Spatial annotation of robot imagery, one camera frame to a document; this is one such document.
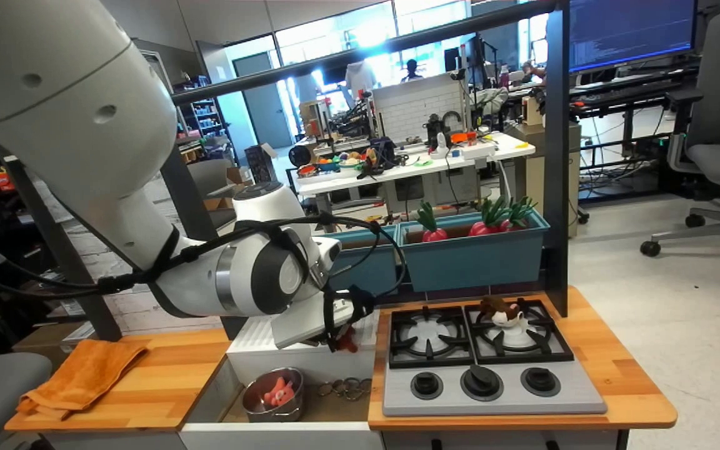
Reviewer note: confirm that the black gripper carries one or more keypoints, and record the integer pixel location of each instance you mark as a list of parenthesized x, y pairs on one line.
[(344, 309)]

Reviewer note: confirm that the orange plush doll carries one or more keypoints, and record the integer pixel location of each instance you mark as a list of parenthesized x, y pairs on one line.
[(347, 341)]

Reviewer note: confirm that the pink plush doll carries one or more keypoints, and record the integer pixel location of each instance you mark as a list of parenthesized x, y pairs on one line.
[(282, 393)]

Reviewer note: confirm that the brown white plush doll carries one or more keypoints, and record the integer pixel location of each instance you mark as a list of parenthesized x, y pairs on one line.
[(502, 313)]

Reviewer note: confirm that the orange towel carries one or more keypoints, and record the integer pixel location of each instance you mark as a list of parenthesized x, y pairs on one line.
[(83, 378)]

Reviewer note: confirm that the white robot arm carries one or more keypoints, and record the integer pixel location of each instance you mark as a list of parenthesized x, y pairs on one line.
[(94, 121)]

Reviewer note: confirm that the silver metal pot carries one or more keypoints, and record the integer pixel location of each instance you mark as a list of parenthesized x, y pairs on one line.
[(252, 398)]

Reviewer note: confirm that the left teal planter bin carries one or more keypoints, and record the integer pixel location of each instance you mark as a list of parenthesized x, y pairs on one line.
[(364, 261)]

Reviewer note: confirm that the teal planter bin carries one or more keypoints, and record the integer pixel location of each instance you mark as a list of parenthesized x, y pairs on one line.
[(473, 261), (364, 261)]

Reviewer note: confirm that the white toy sink basin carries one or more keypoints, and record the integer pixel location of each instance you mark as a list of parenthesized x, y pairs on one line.
[(326, 424)]

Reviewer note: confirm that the grey toy stove top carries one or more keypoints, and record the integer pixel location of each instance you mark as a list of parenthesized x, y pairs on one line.
[(448, 341)]

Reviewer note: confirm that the left stove knob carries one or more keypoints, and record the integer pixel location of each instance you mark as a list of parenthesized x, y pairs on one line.
[(426, 386)]

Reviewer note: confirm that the stove knob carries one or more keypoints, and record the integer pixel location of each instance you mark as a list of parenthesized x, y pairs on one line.
[(426, 386), (542, 381), (482, 384)]

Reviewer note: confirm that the white cluttered work table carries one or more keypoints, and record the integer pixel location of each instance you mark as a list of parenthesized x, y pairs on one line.
[(418, 164)]

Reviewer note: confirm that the middle stove knob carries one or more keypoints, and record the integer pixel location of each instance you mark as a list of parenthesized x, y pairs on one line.
[(482, 384)]

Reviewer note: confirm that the right teal planter bin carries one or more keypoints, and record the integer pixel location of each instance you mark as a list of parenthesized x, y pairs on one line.
[(473, 261)]

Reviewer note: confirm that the right stove knob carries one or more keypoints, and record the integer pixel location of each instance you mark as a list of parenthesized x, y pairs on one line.
[(542, 381)]

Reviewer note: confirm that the blue computer monitor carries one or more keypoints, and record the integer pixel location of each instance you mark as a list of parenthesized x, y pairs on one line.
[(606, 33)]

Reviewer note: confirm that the metal ring set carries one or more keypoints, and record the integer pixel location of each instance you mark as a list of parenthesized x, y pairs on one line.
[(349, 388)]

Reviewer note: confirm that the black metal frame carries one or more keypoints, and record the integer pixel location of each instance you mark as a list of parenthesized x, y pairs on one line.
[(554, 279)]

